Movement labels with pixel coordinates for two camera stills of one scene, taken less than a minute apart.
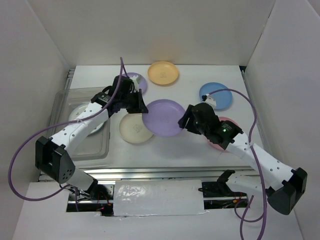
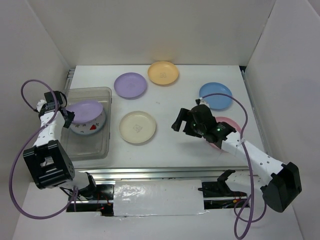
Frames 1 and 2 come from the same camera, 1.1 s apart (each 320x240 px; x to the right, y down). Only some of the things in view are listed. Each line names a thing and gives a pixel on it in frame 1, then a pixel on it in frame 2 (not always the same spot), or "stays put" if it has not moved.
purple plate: [162, 118] → [85, 111]
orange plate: [163, 72] stays put
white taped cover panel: [147, 198] stays put
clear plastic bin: [66, 106] stays put
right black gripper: [188, 113] stays put
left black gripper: [140, 107] → [70, 118]
